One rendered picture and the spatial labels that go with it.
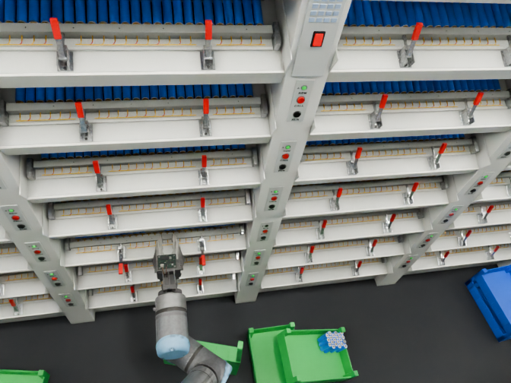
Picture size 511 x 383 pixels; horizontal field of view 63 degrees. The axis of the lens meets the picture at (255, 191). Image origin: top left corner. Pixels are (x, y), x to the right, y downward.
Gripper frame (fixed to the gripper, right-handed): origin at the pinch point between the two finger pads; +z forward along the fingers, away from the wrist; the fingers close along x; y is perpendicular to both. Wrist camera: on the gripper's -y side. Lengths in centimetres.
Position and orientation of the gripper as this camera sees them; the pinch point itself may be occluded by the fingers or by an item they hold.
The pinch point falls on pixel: (167, 239)
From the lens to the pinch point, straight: 140.2
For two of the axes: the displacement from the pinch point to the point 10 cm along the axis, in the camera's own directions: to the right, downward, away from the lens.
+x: -9.8, 0.7, -1.9
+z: -1.6, -8.3, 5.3
